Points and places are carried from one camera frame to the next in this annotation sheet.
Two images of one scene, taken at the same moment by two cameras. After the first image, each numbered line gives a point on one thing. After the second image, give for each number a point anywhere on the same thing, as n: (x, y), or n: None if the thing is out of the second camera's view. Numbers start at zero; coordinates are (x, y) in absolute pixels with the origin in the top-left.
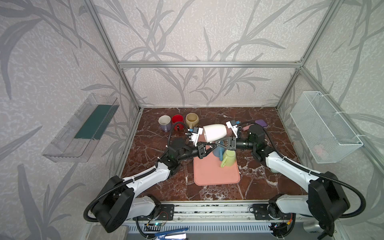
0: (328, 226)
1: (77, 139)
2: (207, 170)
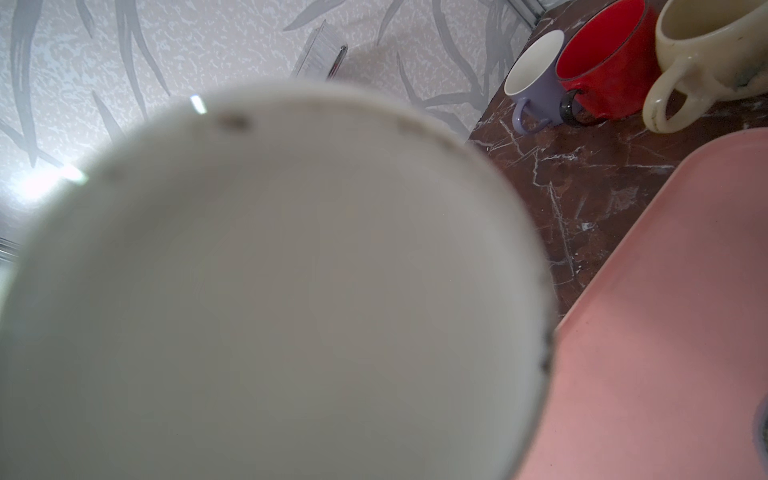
0: None
1: (322, 57)
2: (661, 371)
